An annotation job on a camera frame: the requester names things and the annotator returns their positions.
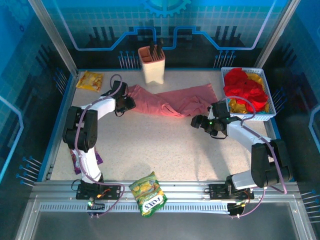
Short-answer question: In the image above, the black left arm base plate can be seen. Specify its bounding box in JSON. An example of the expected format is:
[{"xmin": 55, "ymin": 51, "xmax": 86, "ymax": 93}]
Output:
[{"xmin": 75, "ymin": 180, "xmax": 121, "ymax": 201}]

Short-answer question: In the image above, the white plastic basket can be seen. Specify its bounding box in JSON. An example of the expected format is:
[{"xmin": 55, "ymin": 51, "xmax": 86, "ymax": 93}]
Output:
[{"xmin": 220, "ymin": 66, "xmax": 278, "ymax": 122}]

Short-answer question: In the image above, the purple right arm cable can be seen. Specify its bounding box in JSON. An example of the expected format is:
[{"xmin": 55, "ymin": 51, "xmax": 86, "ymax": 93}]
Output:
[{"xmin": 223, "ymin": 96, "xmax": 288, "ymax": 218}]

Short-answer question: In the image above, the green Fox's candy bag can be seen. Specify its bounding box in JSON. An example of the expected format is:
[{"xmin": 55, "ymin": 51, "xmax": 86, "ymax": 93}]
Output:
[{"xmin": 128, "ymin": 171, "xmax": 168, "ymax": 218}]

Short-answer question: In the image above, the pink t-shirt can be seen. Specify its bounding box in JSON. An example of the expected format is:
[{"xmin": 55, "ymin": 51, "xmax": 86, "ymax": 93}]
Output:
[{"xmin": 126, "ymin": 83, "xmax": 218, "ymax": 118}]

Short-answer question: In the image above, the yellow snack bag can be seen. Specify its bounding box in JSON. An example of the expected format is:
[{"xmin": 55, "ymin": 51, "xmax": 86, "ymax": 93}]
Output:
[{"xmin": 75, "ymin": 70, "xmax": 105, "ymax": 92}]

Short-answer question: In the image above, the aluminium frame post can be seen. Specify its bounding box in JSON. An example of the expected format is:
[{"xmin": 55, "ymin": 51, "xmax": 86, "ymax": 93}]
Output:
[
  {"xmin": 27, "ymin": 0, "xmax": 80, "ymax": 77},
  {"xmin": 254, "ymin": 0, "xmax": 300, "ymax": 69}
]

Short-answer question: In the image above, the red t-shirt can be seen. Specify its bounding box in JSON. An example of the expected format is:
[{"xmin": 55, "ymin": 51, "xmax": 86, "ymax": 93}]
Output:
[{"xmin": 223, "ymin": 67, "xmax": 269, "ymax": 113}]

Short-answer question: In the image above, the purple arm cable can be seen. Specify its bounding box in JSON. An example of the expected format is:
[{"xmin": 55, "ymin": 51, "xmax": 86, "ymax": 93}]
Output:
[
  {"xmin": 74, "ymin": 74, "xmax": 126, "ymax": 217},
  {"xmin": 223, "ymin": 96, "xmax": 288, "ymax": 218}
]

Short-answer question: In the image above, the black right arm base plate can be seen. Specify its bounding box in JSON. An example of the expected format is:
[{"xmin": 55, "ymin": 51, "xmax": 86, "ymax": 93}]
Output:
[{"xmin": 208, "ymin": 183, "xmax": 255, "ymax": 201}]

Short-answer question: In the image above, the purple Fox's candy bag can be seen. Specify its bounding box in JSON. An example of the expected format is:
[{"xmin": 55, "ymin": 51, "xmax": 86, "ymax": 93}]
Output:
[{"xmin": 69, "ymin": 147, "xmax": 104, "ymax": 175}]

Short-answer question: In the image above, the aluminium mounting rail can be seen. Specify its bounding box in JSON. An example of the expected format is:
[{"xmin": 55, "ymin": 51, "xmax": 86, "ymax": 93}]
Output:
[{"xmin": 31, "ymin": 180, "xmax": 300, "ymax": 201}]

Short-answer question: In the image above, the black knife handle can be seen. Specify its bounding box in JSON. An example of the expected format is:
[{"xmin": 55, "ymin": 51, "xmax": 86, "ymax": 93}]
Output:
[
  {"xmin": 149, "ymin": 40, "xmax": 156, "ymax": 62},
  {"xmin": 155, "ymin": 37, "xmax": 165, "ymax": 62}
]

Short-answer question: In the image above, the small circuit board with LED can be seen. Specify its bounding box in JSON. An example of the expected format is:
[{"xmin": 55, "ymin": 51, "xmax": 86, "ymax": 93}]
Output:
[
  {"xmin": 86, "ymin": 199, "xmax": 106, "ymax": 219},
  {"xmin": 226, "ymin": 201, "xmax": 248, "ymax": 219}
]

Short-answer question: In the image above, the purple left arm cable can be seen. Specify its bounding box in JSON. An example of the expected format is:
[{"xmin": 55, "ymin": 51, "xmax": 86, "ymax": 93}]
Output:
[{"xmin": 74, "ymin": 74, "xmax": 126, "ymax": 217}]

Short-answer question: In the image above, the white slotted cable duct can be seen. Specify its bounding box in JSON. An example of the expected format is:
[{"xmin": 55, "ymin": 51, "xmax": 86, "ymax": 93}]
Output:
[{"xmin": 39, "ymin": 201, "xmax": 231, "ymax": 214}]

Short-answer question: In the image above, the yellow t-shirt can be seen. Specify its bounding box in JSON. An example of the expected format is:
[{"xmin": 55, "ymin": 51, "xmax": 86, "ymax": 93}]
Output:
[{"xmin": 228, "ymin": 71, "xmax": 270, "ymax": 115}]

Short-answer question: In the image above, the white and pink knife block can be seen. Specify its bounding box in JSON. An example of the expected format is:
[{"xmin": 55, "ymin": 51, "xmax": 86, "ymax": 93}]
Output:
[{"xmin": 137, "ymin": 45, "xmax": 166, "ymax": 85}]

